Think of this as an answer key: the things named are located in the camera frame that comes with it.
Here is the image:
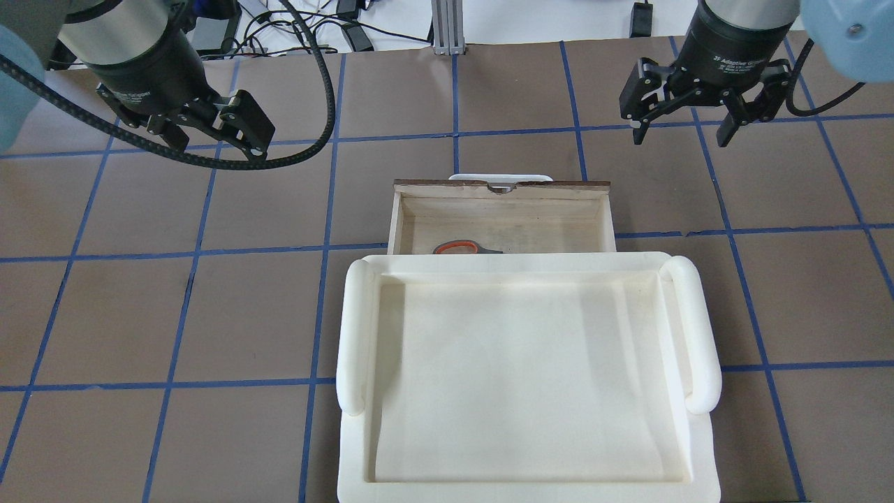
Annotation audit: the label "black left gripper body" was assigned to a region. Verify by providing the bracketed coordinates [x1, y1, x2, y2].
[84, 20, 219, 137]

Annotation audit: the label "scissors with orange handle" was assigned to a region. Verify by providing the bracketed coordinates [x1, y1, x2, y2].
[433, 239, 504, 255]

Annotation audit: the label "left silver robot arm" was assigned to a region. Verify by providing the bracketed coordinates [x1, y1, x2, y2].
[2, 1, 275, 161]

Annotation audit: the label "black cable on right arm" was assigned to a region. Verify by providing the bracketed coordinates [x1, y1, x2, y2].
[785, 38, 867, 117]

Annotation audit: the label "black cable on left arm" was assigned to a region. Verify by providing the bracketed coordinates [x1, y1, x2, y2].
[0, 0, 337, 171]

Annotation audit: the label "aluminium frame post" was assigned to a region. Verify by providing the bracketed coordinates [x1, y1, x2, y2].
[431, 0, 467, 55]

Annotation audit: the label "wooden drawer with white handle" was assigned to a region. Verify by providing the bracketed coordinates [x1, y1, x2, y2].
[388, 174, 617, 255]

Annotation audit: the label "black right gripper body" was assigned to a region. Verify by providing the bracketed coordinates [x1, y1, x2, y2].
[619, 1, 793, 122]

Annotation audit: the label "white plastic tray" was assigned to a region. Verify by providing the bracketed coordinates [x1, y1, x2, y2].
[336, 252, 722, 502]

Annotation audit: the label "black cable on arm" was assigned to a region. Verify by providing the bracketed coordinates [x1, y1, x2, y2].
[0, 0, 337, 171]
[785, 38, 867, 117]

